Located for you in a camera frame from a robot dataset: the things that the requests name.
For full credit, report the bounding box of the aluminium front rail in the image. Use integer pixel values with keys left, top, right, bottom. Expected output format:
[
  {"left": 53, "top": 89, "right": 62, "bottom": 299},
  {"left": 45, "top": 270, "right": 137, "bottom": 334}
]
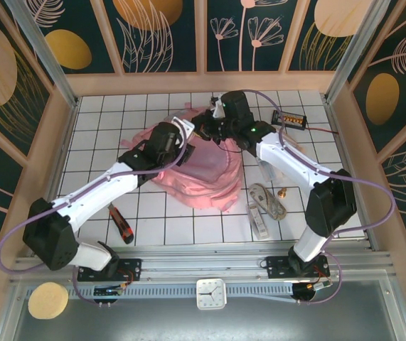
[{"left": 10, "top": 248, "right": 397, "bottom": 283}]

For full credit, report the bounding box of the aluminium frame post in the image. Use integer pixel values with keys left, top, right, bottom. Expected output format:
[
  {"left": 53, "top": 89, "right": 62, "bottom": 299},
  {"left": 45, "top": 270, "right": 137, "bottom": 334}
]
[
  {"left": 324, "top": 0, "right": 390, "bottom": 104},
  {"left": 5, "top": 0, "right": 79, "bottom": 109}
]

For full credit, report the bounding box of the pink backpack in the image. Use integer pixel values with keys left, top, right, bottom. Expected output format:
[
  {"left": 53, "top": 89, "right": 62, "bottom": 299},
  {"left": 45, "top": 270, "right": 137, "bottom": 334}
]
[{"left": 119, "top": 102, "right": 243, "bottom": 213}]

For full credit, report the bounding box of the yellow round sponge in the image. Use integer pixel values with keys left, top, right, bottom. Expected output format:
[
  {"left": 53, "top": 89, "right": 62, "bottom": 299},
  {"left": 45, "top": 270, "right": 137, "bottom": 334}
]
[{"left": 27, "top": 281, "right": 70, "bottom": 320}]

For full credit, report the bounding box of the small controller circuit board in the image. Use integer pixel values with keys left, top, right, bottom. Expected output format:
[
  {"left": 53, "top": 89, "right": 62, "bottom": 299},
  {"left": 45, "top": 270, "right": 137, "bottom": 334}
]
[
  {"left": 305, "top": 282, "right": 333, "bottom": 292},
  {"left": 93, "top": 283, "right": 132, "bottom": 298}
]

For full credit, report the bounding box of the white square clock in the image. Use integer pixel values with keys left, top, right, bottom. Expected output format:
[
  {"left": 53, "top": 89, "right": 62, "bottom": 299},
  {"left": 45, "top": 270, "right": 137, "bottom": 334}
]
[{"left": 195, "top": 278, "right": 228, "bottom": 311}]

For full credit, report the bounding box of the clear bag with cord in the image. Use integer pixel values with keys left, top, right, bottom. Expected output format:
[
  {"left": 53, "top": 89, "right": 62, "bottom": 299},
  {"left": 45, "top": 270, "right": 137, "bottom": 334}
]
[{"left": 247, "top": 183, "right": 288, "bottom": 221}]

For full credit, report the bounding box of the black charging board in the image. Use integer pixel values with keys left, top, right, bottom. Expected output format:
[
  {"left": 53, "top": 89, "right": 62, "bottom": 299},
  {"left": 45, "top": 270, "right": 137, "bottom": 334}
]
[{"left": 271, "top": 109, "right": 307, "bottom": 131}]

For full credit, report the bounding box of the orange black utility knife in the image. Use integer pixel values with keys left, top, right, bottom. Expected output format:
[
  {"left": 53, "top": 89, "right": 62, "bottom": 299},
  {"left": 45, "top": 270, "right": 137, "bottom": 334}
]
[{"left": 108, "top": 204, "right": 135, "bottom": 245}]

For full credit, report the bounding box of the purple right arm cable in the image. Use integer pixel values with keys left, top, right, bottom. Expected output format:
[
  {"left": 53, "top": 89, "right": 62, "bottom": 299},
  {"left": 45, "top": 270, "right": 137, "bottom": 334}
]
[{"left": 247, "top": 89, "right": 397, "bottom": 305}]

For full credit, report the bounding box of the black round cable grommet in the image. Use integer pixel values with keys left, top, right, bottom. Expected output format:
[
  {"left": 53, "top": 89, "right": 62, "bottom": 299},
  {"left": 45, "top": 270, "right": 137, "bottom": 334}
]
[
  {"left": 291, "top": 283, "right": 316, "bottom": 303},
  {"left": 94, "top": 294, "right": 122, "bottom": 307}
]

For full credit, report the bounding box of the white slotted cable duct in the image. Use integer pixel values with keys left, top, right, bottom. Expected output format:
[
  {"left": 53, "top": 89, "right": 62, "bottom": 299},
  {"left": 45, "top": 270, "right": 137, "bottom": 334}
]
[{"left": 24, "top": 282, "right": 296, "bottom": 305}]

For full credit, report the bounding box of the red black wire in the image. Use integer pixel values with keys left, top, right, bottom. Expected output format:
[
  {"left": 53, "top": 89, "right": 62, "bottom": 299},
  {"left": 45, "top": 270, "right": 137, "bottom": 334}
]
[{"left": 305, "top": 126, "right": 339, "bottom": 136}]

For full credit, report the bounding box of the clear ruler packet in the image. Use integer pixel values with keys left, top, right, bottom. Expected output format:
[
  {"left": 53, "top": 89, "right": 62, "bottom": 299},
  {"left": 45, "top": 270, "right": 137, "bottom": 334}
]
[{"left": 257, "top": 158, "right": 284, "bottom": 183}]

